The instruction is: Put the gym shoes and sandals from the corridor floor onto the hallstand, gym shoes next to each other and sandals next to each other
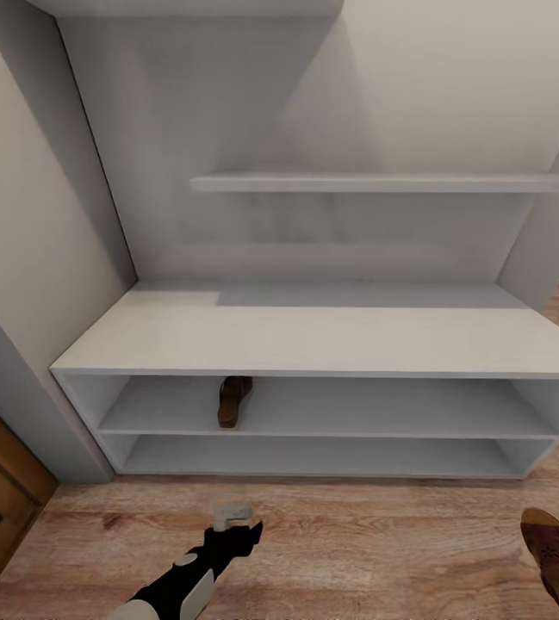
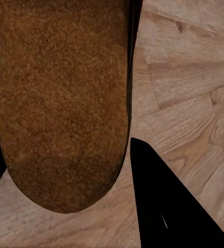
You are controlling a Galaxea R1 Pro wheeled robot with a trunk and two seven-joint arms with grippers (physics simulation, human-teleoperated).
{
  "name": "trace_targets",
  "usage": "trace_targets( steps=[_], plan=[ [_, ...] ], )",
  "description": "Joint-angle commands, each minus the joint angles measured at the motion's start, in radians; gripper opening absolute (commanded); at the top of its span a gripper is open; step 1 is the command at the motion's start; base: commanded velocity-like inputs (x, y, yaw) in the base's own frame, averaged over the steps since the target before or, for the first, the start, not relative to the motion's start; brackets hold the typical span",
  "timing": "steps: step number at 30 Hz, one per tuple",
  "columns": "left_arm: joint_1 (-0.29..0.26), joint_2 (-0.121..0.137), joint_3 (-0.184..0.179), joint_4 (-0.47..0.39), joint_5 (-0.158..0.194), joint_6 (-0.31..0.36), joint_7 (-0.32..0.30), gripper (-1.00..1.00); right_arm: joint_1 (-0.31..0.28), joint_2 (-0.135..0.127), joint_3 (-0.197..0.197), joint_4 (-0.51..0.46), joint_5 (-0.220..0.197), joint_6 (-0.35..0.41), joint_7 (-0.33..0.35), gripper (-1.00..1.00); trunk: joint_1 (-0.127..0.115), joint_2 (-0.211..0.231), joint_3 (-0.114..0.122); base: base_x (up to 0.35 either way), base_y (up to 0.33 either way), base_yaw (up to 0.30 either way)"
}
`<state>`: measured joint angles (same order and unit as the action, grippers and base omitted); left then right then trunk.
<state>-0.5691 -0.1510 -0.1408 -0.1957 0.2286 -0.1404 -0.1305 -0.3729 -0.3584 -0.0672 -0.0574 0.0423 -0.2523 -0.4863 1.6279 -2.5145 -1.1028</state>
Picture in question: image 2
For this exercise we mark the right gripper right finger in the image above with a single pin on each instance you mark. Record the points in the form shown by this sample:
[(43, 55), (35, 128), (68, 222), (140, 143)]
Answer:
[(168, 214)]

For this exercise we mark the sandal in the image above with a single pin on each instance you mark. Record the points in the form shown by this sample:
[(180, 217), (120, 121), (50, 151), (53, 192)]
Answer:
[(66, 97)]

